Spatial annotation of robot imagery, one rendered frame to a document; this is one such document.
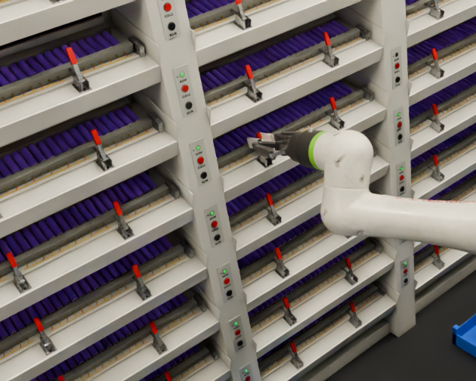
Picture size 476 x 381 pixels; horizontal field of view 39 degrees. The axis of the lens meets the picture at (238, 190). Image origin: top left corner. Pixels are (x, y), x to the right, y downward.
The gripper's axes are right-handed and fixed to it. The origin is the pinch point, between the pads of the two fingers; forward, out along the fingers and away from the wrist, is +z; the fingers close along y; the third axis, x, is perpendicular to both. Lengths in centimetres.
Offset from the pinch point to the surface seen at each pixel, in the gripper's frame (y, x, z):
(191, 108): -20.0, 17.3, -6.9
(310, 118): 20.7, -1.9, 4.0
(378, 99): 44.3, -4.9, 1.3
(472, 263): 92, -93, 21
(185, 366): -36, -58, 16
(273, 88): 6.7, 12.5, -2.8
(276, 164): 2.1, -7.6, -1.2
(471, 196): 91, -61, 14
